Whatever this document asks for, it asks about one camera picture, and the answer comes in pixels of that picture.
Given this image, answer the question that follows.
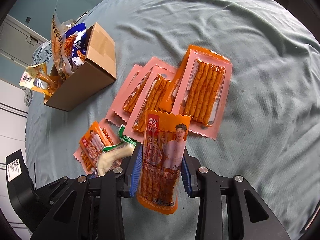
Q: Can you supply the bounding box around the green white snack packet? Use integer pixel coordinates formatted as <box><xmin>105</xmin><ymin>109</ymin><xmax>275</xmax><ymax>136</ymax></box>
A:
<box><xmin>96</xmin><ymin>125</ymin><xmax>137</xmax><ymax>177</ymax></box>

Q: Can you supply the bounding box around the small orange sausage packet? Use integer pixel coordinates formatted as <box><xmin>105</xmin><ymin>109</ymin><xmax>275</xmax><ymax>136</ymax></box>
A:
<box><xmin>79</xmin><ymin>121</ymin><xmax>114</xmax><ymax>171</ymax></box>

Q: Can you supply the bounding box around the long orange spicy strip packet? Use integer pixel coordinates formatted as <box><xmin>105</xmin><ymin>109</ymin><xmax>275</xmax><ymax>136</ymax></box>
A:
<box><xmin>137</xmin><ymin>109</ymin><xmax>191</xmax><ymax>215</ymax></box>

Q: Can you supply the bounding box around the pink orange spicy stick packet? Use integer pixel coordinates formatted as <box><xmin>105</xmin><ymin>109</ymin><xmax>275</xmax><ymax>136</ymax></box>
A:
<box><xmin>159</xmin><ymin>44</ymin><xmax>233</xmax><ymax>140</ymax></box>

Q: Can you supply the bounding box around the yellow chicken feet snack bag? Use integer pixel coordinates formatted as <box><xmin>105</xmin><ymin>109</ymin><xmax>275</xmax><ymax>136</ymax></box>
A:
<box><xmin>20</xmin><ymin>63</ymin><xmax>62</xmax><ymax>97</ymax></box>

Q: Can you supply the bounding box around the light blue bed sheet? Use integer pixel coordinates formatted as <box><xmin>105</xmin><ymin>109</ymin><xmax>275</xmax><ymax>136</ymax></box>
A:
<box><xmin>25</xmin><ymin>0</ymin><xmax>319</xmax><ymax>239</ymax></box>

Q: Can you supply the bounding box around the brown cardboard box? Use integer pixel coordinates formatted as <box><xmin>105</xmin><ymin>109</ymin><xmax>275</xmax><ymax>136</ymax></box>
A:
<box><xmin>43</xmin><ymin>22</ymin><xmax>117</xmax><ymax>112</ymax></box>

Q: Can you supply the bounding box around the blue white snack bag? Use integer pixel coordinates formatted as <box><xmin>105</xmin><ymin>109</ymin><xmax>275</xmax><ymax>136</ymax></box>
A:
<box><xmin>61</xmin><ymin>23</ymin><xmax>87</xmax><ymax>76</ymax></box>

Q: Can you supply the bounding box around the crumpled blue grey blanket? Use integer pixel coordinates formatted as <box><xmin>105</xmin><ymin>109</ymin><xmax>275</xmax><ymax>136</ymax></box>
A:
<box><xmin>23</xmin><ymin>41</ymin><xmax>52</xmax><ymax>107</ymax></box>

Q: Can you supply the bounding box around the grey white door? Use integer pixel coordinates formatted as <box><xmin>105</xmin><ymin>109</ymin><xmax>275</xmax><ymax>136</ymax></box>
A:
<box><xmin>0</xmin><ymin>15</ymin><xmax>48</xmax><ymax>68</ymax></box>

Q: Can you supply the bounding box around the large clear red snack bag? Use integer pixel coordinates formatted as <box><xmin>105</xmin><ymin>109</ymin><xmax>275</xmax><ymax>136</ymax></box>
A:
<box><xmin>50</xmin><ymin>6</ymin><xmax>74</xmax><ymax>81</ymax></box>

